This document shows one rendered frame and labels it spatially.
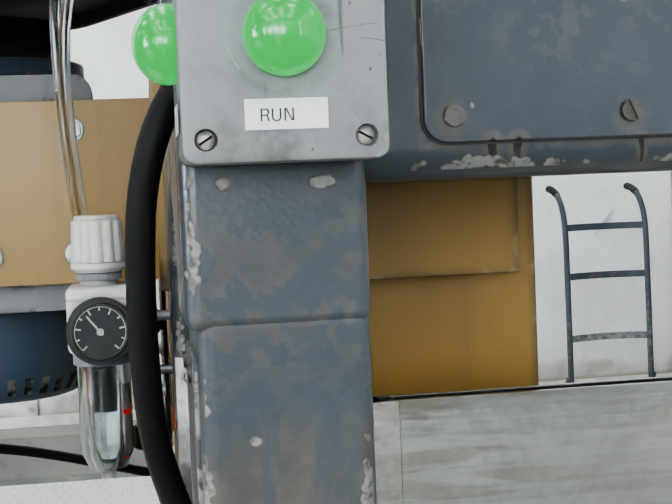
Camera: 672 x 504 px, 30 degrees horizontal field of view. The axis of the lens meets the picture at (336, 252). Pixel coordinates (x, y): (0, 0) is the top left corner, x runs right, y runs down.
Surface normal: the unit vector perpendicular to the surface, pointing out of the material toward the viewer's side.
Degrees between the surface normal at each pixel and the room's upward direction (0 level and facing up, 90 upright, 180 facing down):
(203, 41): 90
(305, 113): 90
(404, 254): 90
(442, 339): 90
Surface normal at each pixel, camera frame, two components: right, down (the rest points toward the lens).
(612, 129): 0.16, 0.04
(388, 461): 0.41, 0.03
